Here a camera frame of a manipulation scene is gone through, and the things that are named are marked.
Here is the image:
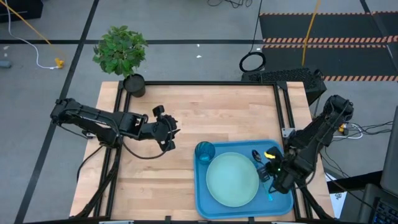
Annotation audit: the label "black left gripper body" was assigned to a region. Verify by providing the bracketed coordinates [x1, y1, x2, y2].
[145, 105, 176, 153]

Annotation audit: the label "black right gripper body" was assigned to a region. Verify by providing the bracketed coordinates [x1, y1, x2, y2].
[264, 147, 297, 195]

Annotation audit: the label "black spoon blue handle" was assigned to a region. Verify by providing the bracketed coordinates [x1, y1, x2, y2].
[251, 149, 265, 170]

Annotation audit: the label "light green round plate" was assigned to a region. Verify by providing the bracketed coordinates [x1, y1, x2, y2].
[205, 151, 260, 208]

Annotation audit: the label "blue plastic cup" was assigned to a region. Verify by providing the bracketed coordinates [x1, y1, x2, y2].
[194, 141, 216, 166]

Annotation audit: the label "blue plastic tray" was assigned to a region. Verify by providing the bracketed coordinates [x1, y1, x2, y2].
[193, 139, 295, 220]

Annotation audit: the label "white paper sheet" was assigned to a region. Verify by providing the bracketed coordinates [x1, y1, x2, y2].
[324, 172, 348, 219]

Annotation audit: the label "green potted plant black pot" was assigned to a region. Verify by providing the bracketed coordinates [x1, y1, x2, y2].
[92, 25, 149, 98]

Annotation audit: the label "black perforated box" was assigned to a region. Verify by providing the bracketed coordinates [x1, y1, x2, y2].
[241, 67, 328, 106]

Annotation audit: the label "black keyboard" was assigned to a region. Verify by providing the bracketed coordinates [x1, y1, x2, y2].
[371, 198, 398, 224]

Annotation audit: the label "grey monitor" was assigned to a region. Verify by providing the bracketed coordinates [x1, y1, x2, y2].
[379, 105, 398, 198]

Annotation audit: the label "black mat hazard stripes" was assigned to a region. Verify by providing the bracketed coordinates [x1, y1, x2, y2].
[258, 11, 398, 83]

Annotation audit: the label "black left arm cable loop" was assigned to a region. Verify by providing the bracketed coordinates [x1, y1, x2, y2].
[122, 136, 172, 161]

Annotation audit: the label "black aluminium table frame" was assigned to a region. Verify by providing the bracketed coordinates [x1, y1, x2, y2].
[70, 80, 335, 223]

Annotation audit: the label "black base cable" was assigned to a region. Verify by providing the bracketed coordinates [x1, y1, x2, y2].
[76, 144, 106, 185]

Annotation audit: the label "black coiled cable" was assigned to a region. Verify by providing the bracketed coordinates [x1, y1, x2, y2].
[238, 0, 267, 73]

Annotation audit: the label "black cable bundle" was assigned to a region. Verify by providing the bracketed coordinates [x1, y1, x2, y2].
[323, 120, 394, 187]

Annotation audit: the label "yellow cable with plug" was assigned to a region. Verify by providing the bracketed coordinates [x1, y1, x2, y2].
[0, 0, 65, 70]

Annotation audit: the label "black tangled cables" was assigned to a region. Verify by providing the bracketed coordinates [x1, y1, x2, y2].
[206, 0, 254, 9]

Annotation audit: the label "white floor cable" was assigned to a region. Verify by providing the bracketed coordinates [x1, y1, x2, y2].
[4, 0, 58, 70]

